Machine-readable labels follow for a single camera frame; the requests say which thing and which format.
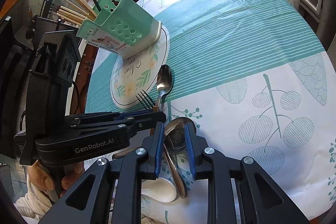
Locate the brown bamboo chopstick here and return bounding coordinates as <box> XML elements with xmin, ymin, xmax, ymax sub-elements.
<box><xmin>59</xmin><ymin>6</ymin><xmax>89</xmax><ymax>19</ymax></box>

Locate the light bamboo chopstick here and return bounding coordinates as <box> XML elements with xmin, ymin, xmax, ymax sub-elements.
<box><xmin>65</xmin><ymin>0</ymin><xmax>89</xmax><ymax>16</ymax></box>

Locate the tan bamboo chopstick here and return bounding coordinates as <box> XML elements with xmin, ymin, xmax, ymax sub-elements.
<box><xmin>57</xmin><ymin>10</ymin><xmax>84</xmax><ymax>22</ymax></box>

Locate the steel fork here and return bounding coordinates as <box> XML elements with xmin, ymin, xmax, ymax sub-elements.
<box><xmin>135</xmin><ymin>90</ymin><xmax>155</xmax><ymax>110</ymax></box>

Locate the beige bamboo chopstick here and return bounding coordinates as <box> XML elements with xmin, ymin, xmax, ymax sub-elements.
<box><xmin>52</xmin><ymin>13</ymin><xmax>81</xmax><ymax>28</ymax></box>

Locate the green tableware holder box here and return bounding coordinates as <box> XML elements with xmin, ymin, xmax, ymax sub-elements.
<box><xmin>76</xmin><ymin>0</ymin><xmax>162</xmax><ymax>59</ymax></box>

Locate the steel soup spoon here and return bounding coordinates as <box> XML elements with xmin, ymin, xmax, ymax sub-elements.
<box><xmin>163</xmin><ymin>117</ymin><xmax>196</xmax><ymax>198</ymax></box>

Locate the wooden handled steel spoon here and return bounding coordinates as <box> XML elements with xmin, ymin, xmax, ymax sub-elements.
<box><xmin>153</xmin><ymin>64</ymin><xmax>173</xmax><ymax>112</ymax></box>

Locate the left hand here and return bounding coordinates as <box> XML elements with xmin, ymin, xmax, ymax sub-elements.
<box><xmin>27</xmin><ymin>161</ymin><xmax>85</xmax><ymax>195</ymax></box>

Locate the dark bamboo chopstick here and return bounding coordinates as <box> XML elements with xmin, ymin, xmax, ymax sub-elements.
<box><xmin>76</xmin><ymin>0</ymin><xmax>97</xmax><ymax>19</ymax></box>

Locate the floral teal tablecloth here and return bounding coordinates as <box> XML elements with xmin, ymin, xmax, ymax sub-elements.
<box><xmin>84</xmin><ymin>0</ymin><xmax>336</xmax><ymax>224</ymax></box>

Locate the white ceramic spoon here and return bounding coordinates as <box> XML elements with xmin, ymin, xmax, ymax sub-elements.
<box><xmin>141</xmin><ymin>177</ymin><xmax>177</xmax><ymax>203</ymax></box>

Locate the pale bamboo chopstick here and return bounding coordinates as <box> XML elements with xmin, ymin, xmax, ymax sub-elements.
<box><xmin>54</xmin><ymin>12</ymin><xmax>82</xmax><ymax>25</ymax></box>

